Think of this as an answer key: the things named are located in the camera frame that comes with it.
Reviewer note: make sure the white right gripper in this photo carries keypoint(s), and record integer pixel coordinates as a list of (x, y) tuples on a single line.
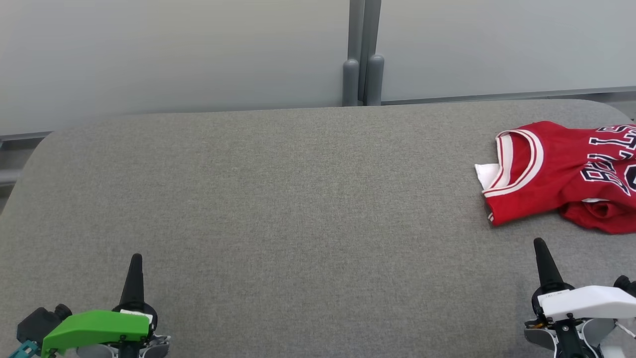
[(586, 301)]

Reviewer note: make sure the teal left camera connector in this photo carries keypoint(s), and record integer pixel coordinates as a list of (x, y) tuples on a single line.
[(22, 350)]

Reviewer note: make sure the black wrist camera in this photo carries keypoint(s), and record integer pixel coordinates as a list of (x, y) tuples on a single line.
[(39, 320), (626, 286)]

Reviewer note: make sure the grey fabric sofa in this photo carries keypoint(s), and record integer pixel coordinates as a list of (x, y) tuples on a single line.
[(298, 223)]

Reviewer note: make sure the grey vertical partition frame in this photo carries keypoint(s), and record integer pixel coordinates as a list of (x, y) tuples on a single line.
[(365, 25)]

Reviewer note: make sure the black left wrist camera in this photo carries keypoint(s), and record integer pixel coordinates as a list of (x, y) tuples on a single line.
[(39, 320)]

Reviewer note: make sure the red shorts with white stripes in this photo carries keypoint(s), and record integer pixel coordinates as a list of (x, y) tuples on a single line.
[(601, 216)]

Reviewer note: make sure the grey round post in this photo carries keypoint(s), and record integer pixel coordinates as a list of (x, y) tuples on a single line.
[(350, 84), (374, 82)]

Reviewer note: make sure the red jersey with white sleeve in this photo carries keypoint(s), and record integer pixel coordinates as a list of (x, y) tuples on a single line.
[(556, 169)]

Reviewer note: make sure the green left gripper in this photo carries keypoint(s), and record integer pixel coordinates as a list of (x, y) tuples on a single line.
[(94, 328)]

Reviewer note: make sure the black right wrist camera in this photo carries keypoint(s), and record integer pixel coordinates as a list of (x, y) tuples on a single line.
[(626, 286)]

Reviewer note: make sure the grey wall base rail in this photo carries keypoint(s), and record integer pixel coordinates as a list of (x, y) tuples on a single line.
[(22, 139), (497, 97)]

